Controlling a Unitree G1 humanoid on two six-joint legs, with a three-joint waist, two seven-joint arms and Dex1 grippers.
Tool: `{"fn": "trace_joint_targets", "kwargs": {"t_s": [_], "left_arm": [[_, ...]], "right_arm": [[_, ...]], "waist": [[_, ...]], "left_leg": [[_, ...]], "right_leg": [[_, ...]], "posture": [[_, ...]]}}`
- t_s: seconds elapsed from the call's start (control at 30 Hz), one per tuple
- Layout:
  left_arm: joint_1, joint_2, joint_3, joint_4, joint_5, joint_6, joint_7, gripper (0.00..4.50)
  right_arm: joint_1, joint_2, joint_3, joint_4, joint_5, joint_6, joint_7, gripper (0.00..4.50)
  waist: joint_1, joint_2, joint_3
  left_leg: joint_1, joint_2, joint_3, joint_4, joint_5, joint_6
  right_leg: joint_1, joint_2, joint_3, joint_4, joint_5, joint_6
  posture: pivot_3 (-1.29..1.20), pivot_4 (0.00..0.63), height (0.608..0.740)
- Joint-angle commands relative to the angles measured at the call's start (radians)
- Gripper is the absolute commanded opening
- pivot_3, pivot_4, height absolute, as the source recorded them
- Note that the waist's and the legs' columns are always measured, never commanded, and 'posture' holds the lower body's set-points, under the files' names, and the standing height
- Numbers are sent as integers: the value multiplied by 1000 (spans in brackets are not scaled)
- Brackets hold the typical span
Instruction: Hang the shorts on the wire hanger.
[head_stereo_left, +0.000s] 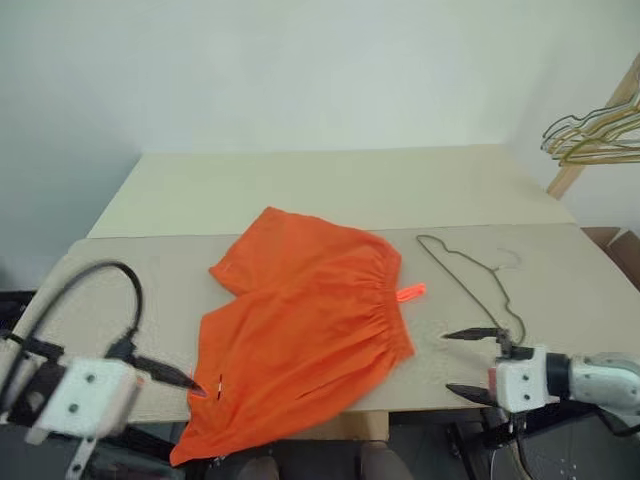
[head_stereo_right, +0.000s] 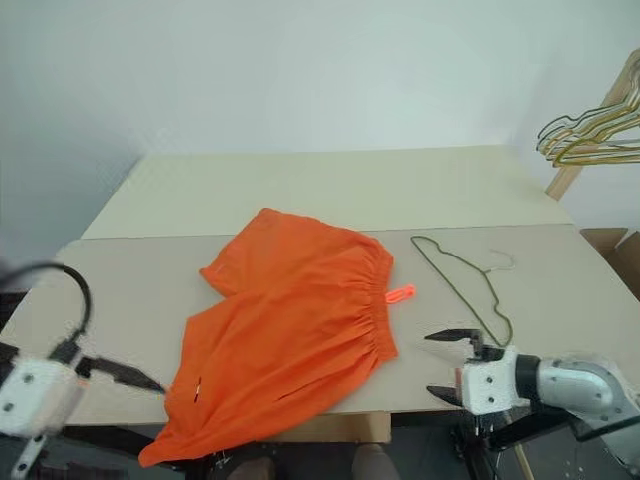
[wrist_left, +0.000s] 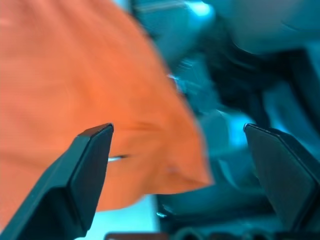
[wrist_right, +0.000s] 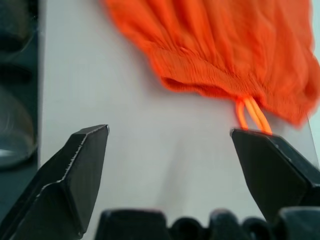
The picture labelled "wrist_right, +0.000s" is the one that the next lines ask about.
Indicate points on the orange shorts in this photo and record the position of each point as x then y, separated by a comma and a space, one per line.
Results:
212, 50

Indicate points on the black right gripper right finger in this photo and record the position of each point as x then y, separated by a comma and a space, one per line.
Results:
272, 172

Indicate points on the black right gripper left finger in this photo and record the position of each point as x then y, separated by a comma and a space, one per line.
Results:
62, 190

